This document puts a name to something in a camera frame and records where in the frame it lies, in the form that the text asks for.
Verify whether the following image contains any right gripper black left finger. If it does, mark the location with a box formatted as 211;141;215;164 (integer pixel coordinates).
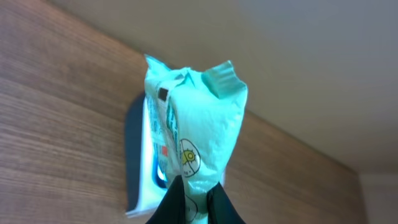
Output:
146;175;186;224

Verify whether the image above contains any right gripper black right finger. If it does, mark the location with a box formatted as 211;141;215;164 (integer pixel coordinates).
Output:
206;183;246;224

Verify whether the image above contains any pale green wipes pack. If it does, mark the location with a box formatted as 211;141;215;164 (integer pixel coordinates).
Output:
144;56;248;223

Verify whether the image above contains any white barcode scanner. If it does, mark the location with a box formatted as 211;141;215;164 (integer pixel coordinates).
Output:
125;91;226;218

